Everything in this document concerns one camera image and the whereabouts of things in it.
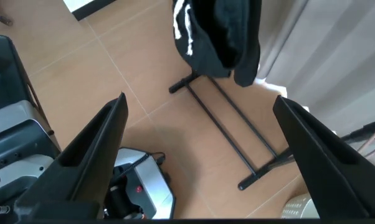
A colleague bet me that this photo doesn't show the black clothes rack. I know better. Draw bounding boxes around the black clothes rack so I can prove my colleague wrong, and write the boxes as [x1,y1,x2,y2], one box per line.
[168,70,375,191]

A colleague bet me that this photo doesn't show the beige curtain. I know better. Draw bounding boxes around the beige curtain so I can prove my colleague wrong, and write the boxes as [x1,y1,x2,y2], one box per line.
[257,0,375,175]

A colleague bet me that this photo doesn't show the white laundry basket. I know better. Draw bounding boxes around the white laundry basket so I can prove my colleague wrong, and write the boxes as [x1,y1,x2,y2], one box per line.
[280,192,321,218]

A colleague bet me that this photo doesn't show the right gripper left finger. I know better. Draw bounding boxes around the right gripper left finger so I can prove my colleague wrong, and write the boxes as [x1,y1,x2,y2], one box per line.
[12,92,129,218]

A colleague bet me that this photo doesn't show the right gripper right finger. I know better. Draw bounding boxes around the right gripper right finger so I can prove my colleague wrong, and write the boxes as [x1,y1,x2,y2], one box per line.
[272,95,375,218]

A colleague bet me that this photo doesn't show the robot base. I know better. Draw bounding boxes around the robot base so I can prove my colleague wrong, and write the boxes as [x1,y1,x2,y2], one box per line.
[0,33,176,220]

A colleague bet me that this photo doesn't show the black shorts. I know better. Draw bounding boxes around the black shorts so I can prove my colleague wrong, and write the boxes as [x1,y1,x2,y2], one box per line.
[171,0,263,88]

